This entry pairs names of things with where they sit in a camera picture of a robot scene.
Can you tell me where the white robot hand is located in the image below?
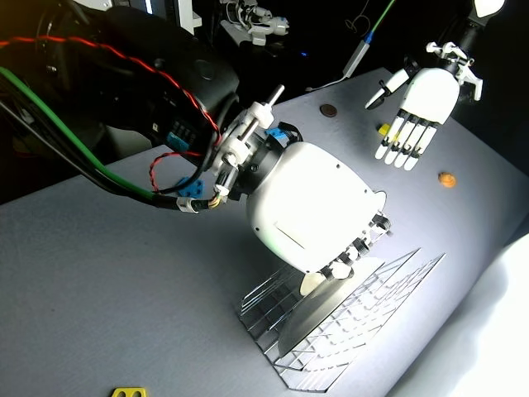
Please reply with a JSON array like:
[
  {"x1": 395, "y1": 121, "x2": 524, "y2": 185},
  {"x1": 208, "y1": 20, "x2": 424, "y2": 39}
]
[
  {"x1": 245, "y1": 121, "x2": 393, "y2": 283},
  {"x1": 364, "y1": 67, "x2": 461, "y2": 171}
]

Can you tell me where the plain white plate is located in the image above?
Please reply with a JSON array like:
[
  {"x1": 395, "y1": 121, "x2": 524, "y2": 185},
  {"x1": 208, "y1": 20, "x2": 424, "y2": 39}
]
[{"x1": 298, "y1": 270, "x2": 330, "y2": 297}]

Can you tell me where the white plate with smudge marks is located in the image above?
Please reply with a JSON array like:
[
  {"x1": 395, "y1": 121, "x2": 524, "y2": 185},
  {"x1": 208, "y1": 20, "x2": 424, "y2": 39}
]
[{"x1": 277, "y1": 256, "x2": 385, "y2": 361}]

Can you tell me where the blue pentagon block with holes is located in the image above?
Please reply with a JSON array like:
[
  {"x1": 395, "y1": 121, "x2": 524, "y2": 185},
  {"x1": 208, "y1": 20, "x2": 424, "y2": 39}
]
[{"x1": 175, "y1": 176, "x2": 207, "y2": 199}]

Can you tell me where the white background gripper device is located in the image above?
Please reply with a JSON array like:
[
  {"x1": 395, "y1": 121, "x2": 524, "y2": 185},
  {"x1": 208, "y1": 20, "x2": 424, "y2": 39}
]
[{"x1": 220, "y1": 0, "x2": 291, "y2": 46}]

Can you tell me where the yellow block with holes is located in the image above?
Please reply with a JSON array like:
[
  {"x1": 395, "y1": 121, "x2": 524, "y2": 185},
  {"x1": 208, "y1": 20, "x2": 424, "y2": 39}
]
[{"x1": 110, "y1": 386, "x2": 149, "y2": 397}]

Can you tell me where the grey cable adapter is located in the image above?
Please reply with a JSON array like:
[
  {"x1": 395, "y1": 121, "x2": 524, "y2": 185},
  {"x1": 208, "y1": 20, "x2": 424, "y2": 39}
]
[{"x1": 339, "y1": 35, "x2": 372, "y2": 80}]

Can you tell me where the green cable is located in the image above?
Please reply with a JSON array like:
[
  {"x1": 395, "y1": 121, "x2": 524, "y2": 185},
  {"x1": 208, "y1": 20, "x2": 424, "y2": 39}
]
[{"x1": 366, "y1": 0, "x2": 396, "y2": 38}]

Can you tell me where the thin white cable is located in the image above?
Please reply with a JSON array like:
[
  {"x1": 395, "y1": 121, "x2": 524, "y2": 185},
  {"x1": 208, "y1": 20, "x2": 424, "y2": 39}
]
[{"x1": 304, "y1": 75, "x2": 345, "y2": 93}]

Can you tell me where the wire dish rack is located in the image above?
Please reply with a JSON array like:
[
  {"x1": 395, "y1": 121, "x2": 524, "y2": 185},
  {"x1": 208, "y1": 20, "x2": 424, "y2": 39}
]
[{"x1": 238, "y1": 247, "x2": 446, "y2": 394}]

